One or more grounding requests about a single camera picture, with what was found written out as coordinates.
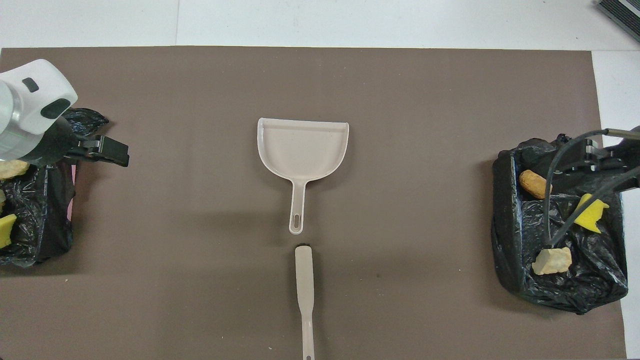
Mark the dark ribbed panel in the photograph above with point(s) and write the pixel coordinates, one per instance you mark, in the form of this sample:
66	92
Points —
622	12

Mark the beige brush with black bristles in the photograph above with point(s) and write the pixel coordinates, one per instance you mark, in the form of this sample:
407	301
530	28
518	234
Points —
304	280

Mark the black bag lined pink bin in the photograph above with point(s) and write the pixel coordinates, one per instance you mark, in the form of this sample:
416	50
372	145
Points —
40	220

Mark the beige plastic dustpan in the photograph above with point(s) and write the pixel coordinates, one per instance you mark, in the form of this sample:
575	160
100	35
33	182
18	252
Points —
300	150

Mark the notched yellow sponge piece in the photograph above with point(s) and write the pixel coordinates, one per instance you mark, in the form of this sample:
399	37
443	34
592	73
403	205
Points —
590	212

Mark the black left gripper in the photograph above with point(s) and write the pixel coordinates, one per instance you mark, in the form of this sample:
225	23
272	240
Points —
55	142

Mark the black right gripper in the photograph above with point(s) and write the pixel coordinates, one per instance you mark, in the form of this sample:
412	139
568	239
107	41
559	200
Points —
631	165

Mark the pale bread piece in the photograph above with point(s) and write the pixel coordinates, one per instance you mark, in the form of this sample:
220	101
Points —
11	169

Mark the sliced golden bread piece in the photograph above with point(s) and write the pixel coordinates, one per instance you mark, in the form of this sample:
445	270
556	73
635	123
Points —
551	261

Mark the brown table mat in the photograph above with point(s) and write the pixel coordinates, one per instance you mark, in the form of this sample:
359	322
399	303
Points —
300	75

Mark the brown fried bread roll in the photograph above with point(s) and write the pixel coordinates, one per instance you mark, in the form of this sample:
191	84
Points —
534	184

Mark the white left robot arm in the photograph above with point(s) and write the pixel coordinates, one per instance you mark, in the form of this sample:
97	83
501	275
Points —
25	110

